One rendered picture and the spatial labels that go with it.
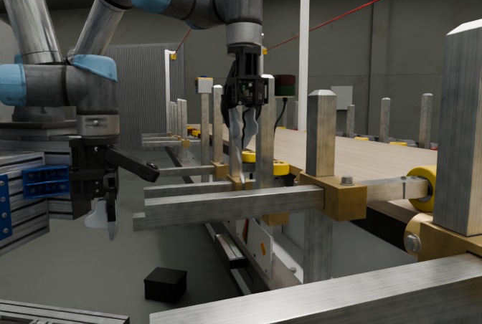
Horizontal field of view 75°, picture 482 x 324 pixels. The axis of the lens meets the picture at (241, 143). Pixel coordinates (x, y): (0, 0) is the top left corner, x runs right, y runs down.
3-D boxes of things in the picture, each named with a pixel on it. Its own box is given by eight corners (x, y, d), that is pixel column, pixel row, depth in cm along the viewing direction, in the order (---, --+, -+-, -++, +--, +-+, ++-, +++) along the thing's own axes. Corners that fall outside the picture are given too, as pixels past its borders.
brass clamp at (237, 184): (234, 198, 93) (234, 182, 92) (222, 188, 106) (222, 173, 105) (253, 197, 95) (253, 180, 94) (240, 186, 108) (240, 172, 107)
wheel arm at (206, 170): (143, 181, 112) (143, 169, 111) (143, 179, 115) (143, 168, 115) (257, 173, 125) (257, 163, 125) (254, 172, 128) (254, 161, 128)
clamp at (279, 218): (268, 226, 69) (268, 204, 69) (248, 208, 82) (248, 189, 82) (291, 224, 71) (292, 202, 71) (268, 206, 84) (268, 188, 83)
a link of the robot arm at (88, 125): (120, 114, 66) (117, 115, 58) (120, 135, 66) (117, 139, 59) (80, 114, 63) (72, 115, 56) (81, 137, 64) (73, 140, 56)
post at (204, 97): (201, 188, 149) (200, 93, 144) (199, 186, 154) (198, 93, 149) (211, 188, 150) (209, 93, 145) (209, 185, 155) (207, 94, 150)
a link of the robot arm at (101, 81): (71, 58, 62) (117, 60, 65) (74, 114, 63) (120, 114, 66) (63, 51, 55) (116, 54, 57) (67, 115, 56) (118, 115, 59)
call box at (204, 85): (198, 94, 143) (197, 77, 142) (195, 94, 149) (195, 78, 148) (213, 94, 145) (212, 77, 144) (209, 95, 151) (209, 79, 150)
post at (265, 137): (260, 269, 78) (260, 74, 73) (254, 262, 81) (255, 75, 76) (272, 267, 79) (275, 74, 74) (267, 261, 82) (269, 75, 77)
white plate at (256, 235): (269, 280, 70) (269, 237, 69) (235, 235, 94) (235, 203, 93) (271, 279, 70) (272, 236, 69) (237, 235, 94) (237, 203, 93)
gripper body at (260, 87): (233, 107, 60) (233, 42, 59) (222, 107, 68) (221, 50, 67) (270, 107, 63) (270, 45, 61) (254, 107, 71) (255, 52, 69)
